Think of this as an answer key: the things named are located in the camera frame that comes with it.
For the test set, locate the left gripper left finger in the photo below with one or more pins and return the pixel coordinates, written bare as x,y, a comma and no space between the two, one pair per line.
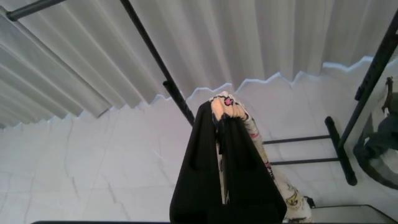
199,174

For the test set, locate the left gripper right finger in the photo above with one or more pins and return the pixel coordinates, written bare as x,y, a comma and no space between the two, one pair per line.
248,180

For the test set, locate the cream printed garment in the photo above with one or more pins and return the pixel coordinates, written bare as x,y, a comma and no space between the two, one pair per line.
225,109

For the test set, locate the black clothes rack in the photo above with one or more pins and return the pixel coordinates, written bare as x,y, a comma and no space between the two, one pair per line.
155,59

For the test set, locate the white laundry basket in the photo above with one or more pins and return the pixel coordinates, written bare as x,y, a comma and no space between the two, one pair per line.
371,102

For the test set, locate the white curtain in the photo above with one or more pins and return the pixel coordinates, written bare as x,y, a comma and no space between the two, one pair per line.
248,37

